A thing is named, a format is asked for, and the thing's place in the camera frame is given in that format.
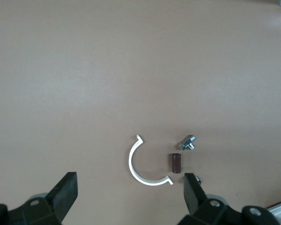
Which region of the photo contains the dark brown cylinder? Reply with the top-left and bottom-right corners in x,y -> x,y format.
170,153 -> 182,174

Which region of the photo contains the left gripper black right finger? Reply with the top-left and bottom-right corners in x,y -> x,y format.
180,172 -> 281,225

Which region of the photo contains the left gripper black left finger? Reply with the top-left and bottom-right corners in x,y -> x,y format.
0,172 -> 79,225

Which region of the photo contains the white half-ring clamp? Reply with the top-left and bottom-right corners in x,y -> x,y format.
128,134 -> 174,186

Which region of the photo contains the brown table mat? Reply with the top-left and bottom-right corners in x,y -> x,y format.
0,0 -> 281,225

